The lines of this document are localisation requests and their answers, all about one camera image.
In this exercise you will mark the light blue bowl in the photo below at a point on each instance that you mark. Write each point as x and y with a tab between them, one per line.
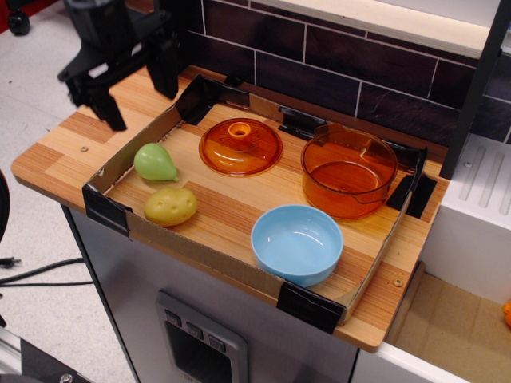
298	243

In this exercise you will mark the orange transparent pot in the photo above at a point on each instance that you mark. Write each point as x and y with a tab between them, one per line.
347	173

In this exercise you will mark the yellow toy potato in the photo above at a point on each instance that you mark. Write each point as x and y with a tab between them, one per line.
170	206

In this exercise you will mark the cardboard fence with black tape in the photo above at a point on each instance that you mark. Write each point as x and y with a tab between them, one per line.
357	302

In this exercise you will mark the white toy sink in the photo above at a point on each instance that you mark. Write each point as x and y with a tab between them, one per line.
451	326

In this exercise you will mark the orange transparent pot lid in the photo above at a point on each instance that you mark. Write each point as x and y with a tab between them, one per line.
240	147

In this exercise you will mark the grey toy oven panel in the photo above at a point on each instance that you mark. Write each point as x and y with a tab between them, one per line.
201	349

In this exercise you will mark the green toy pear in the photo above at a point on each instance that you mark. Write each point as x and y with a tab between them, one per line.
153	162

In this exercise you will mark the orange toy in sink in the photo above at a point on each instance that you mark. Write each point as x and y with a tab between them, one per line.
506	310

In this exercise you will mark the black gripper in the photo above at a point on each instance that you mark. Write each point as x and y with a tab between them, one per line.
116	42

